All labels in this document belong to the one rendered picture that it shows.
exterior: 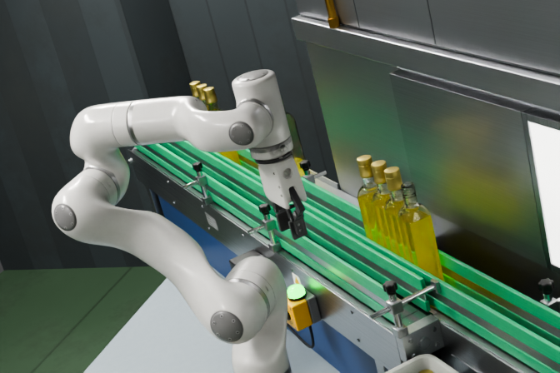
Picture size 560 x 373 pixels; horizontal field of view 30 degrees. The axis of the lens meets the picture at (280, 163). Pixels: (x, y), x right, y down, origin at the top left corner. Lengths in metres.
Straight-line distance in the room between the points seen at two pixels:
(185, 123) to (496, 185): 0.66
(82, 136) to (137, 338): 1.14
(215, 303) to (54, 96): 3.19
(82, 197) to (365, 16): 0.81
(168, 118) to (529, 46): 0.69
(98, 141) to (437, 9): 0.74
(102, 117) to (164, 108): 0.14
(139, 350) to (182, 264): 0.96
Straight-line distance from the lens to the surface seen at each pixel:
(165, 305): 3.27
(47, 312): 5.26
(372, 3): 2.43
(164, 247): 2.14
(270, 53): 5.01
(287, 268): 2.66
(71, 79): 5.08
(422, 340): 2.23
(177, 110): 2.01
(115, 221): 2.14
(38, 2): 5.03
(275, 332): 2.22
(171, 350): 3.02
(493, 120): 2.11
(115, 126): 2.07
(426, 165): 2.41
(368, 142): 2.69
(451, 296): 2.19
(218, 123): 1.89
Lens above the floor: 2.22
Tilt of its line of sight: 21 degrees down
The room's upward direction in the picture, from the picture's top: 15 degrees counter-clockwise
